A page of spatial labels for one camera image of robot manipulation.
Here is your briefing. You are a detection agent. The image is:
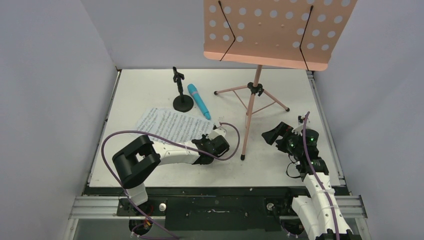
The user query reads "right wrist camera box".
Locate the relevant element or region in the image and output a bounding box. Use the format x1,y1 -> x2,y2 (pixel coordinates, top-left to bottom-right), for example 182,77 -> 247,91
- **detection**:
294,115 -> 310,135

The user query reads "aluminium mounting rail frame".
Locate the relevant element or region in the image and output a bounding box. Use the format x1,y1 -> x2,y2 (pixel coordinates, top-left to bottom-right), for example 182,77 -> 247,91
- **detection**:
63,195 -> 372,240

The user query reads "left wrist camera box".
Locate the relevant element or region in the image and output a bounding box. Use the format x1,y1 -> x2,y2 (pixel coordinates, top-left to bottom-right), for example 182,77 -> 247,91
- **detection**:
207,126 -> 227,140

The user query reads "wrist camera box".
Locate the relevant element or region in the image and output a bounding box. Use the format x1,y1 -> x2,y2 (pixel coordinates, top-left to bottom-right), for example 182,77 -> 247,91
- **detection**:
294,115 -> 310,135
207,126 -> 227,140

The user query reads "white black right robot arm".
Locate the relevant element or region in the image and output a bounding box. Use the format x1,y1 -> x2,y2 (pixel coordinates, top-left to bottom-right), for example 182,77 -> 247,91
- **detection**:
261,122 -> 362,240

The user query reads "pink folding music stand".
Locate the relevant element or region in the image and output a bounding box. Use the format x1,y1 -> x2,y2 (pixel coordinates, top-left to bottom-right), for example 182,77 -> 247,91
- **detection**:
203,0 -> 359,161

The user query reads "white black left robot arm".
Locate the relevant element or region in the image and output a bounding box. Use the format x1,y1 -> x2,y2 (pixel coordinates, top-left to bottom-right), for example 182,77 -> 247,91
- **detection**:
112,134 -> 230,216

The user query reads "black microphone desk stand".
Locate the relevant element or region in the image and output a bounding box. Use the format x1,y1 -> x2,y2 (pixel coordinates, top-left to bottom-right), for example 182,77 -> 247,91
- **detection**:
172,66 -> 194,113

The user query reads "sheet music page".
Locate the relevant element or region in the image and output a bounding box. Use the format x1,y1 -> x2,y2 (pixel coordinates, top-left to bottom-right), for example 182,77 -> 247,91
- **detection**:
135,107 -> 159,132
145,109 -> 214,143

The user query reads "blue toy microphone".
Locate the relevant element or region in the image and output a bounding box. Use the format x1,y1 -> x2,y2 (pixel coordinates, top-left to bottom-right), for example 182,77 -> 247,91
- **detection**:
187,83 -> 212,120

